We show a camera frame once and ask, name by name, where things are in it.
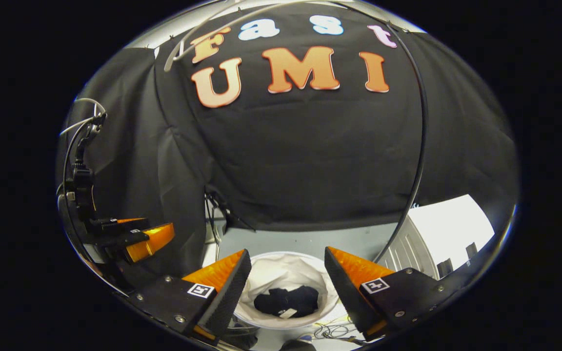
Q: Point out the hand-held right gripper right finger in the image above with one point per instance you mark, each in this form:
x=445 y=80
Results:
x=347 y=292

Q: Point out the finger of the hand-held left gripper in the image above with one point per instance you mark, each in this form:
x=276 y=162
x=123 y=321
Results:
x=151 y=241
x=122 y=225

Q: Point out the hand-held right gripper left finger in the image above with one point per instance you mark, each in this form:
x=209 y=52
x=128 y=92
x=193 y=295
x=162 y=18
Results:
x=230 y=292

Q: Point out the black jacket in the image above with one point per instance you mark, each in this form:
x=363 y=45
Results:
x=305 y=297

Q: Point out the white laundry hamper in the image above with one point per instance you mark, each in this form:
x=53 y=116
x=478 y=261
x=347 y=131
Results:
x=286 y=270

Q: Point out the black stand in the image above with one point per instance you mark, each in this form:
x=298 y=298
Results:
x=222 y=207

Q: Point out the white ribbed panel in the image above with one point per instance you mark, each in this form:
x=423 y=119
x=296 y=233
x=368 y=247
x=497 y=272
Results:
x=447 y=229

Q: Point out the black backdrop cloth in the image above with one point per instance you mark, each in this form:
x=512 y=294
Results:
x=310 y=161

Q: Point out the black clothes rack rail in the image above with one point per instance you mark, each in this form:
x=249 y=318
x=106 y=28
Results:
x=425 y=126

